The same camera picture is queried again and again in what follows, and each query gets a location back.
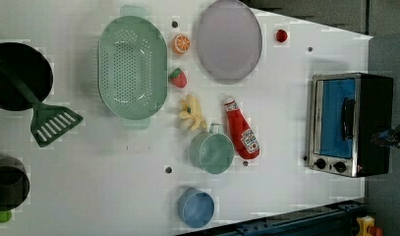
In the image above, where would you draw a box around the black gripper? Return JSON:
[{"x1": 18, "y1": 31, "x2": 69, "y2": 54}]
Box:
[{"x1": 371, "y1": 124, "x2": 400, "y2": 148}]

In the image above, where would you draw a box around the black toaster oven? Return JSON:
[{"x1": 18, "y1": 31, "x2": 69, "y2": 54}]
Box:
[{"x1": 308, "y1": 73, "x2": 393, "y2": 178}]

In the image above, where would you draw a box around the red ketchup bottle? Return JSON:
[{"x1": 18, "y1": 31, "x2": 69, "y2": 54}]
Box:
[{"x1": 224, "y1": 95, "x2": 260, "y2": 159}]

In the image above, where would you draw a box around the small red tomato toy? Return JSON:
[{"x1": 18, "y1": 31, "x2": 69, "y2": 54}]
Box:
[{"x1": 276, "y1": 29, "x2": 288, "y2": 42}]

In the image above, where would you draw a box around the lavender round plate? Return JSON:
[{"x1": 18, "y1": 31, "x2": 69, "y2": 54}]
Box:
[{"x1": 197, "y1": 0, "x2": 262, "y2": 80}]

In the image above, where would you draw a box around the peeled banana toy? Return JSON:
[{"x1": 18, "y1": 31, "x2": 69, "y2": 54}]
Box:
[{"x1": 179, "y1": 94, "x2": 207, "y2": 131}]

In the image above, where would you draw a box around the blue plastic cup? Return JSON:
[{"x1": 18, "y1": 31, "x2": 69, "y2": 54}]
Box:
[{"x1": 178, "y1": 188, "x2": 215, "y2": 228}]

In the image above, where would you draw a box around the red strawberry toy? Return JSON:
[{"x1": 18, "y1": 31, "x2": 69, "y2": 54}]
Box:
[{"x1": 169, "y1": 68, "x2": 188, "y2": 89}]

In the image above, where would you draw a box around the orange slice toy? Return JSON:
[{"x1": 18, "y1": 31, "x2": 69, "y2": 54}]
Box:
[{"x1": 172, "y1": 34, "x2": 191, "y2": 55}]

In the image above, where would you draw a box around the green plastic colander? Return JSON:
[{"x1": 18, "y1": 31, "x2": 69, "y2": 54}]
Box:
[{"x1": 97, "y1": 5, "x2": 167, "y2": 130}]

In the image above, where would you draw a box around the green slotted spatula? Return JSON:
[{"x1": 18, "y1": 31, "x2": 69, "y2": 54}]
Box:
[{"x1": 0, "y1": 61, "x2": 84, "y2": 148}]

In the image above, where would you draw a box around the black round pot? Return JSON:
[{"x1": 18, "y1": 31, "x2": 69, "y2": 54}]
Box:
[{"x1": 0, "y1": 42, "x2": 53, "y2": 111}]

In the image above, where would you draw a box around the dark grey cup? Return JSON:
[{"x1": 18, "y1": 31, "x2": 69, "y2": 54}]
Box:
[{"x1": 0, "y1": 156, "x2": 29, "y2": 211}]

